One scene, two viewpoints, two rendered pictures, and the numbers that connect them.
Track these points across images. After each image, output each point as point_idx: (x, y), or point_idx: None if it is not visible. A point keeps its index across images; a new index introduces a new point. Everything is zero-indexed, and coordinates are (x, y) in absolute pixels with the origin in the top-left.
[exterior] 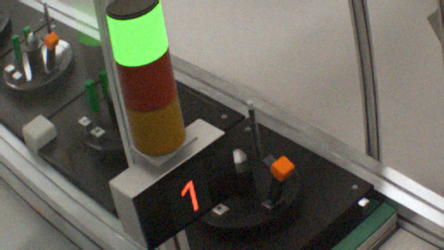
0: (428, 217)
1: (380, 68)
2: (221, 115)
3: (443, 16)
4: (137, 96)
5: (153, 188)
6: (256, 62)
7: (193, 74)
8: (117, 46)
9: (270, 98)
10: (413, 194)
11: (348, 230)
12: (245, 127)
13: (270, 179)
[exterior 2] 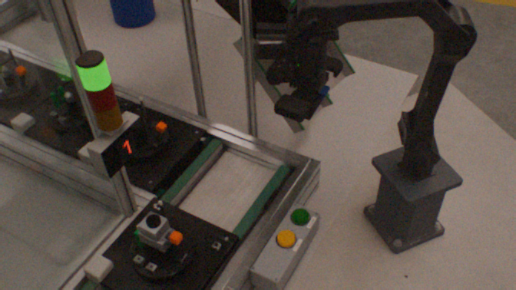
0: (243, 145)
1: None
2: (124, 103)
3: (256, 47)
4: (99, 105)
5: (110, 146)
6: (133, 74)
7: None
8: (85, 81)
9: (143, 92)
10: (229, 133)
11: (196, 153)
12: (137, 107)
13: (154, 131)
